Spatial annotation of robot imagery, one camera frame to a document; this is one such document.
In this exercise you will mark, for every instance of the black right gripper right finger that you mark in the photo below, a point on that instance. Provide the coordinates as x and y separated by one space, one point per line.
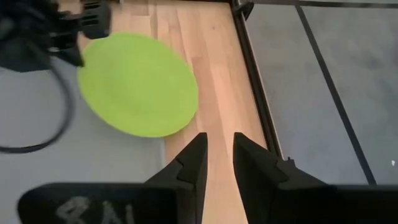
252 168

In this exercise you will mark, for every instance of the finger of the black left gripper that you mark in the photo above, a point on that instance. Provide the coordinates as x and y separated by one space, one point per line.
70 53
96 21

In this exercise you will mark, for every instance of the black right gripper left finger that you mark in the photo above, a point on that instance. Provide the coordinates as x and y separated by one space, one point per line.
192 161

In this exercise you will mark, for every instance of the lime green round plate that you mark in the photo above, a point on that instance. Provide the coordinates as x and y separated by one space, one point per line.
136 84

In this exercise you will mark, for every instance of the grey plastic tray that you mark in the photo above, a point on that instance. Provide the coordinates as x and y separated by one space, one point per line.
109 155

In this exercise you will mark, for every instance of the black aluminium table frame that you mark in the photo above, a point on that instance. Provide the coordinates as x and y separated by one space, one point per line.
256 77

